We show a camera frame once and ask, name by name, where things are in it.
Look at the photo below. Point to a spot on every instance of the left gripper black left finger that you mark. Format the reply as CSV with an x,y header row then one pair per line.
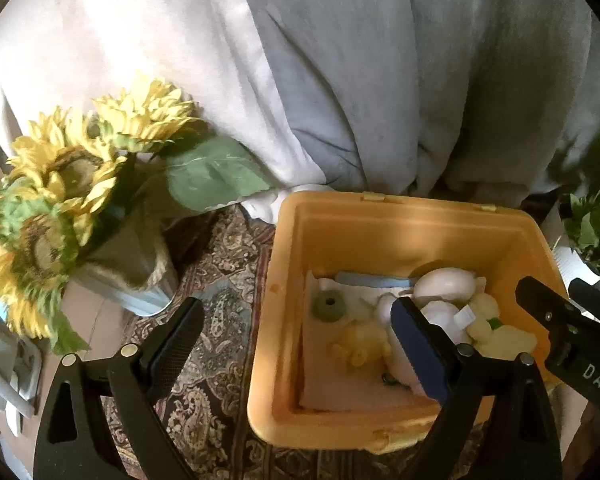
x,y
74,440

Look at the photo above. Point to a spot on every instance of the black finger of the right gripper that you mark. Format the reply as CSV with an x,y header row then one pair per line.
x,y
574,335
586,296

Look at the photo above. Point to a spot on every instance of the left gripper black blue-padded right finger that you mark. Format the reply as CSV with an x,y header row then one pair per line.
x,y
520,440

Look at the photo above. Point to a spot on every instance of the yellow duck plush toy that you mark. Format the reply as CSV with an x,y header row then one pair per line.
x,y
492,338

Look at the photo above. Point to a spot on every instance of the grey plush animal toy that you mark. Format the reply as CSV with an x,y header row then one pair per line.
x,y
421,353

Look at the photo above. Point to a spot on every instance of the white round antler night light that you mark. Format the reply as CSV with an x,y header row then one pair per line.
x,y
452,285

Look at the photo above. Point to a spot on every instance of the small yellow round-body toy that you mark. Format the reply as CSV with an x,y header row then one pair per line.
x,y
361,342

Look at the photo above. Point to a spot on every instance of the white ribbed plant pot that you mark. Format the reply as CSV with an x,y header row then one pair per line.
x,y
571,266

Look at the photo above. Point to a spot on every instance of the white desktop device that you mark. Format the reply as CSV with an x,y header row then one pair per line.
x,y
20,370

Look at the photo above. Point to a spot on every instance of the pale blue metal bucket vase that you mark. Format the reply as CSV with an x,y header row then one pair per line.
x,y
133,268

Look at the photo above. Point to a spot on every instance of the white paper liner in crate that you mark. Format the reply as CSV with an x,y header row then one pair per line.
x,y
333,386

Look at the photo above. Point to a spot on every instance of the sunflower bouquet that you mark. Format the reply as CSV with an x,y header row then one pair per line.
x,y
77,175

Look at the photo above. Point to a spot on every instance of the blue flat object in crate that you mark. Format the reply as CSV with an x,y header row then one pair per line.
x,y
373,280

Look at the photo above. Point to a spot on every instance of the grey curtain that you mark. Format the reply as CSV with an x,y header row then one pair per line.
x,y
489,101

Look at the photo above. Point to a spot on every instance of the white sheer curtain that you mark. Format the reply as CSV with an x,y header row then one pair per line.
x,y
66,52

